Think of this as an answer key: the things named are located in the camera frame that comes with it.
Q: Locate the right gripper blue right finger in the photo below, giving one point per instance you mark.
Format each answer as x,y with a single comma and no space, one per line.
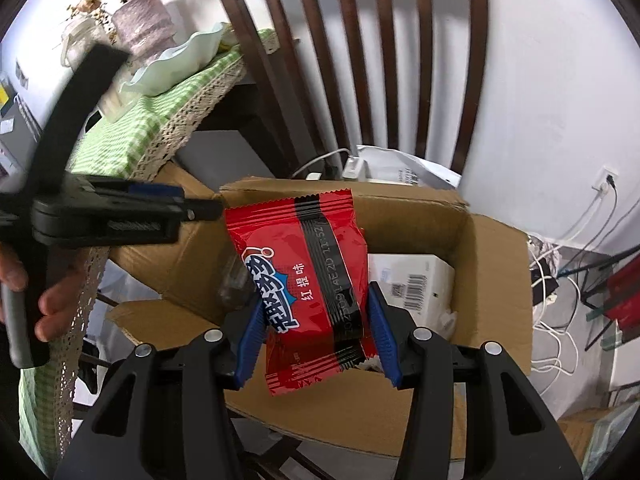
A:
510,433

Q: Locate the white charger adapter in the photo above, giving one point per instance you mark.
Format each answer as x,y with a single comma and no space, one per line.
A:
355,169

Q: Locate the white wall socket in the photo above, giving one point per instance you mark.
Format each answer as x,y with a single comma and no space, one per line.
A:
605,181

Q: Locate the clear glass jar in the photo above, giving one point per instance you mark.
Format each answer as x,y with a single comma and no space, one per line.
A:
78,38

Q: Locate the red mat roll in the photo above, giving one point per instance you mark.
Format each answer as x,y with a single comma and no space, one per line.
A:
623,303

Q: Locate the pink woven vase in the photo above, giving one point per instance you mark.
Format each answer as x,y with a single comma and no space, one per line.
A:
145,28

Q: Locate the red snack packet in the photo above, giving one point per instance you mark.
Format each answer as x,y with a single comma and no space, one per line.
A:
308,260

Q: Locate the person's left hand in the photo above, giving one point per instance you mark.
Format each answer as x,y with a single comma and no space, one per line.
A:
58,304

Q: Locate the white barcode carton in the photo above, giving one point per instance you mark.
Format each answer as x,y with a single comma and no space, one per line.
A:
420,284

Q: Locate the brown cardboard box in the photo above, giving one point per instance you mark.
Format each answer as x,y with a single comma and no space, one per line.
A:
357,410

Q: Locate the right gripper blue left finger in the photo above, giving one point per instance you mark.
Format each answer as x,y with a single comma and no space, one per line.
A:
162,413

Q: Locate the pale green scalloped bowl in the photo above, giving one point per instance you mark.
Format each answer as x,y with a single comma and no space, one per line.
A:
177,63

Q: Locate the dark wooden chair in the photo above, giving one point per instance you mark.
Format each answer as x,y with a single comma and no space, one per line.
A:
275,146

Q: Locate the green checkered tablecloth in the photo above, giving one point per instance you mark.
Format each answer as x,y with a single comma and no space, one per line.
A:
135,146

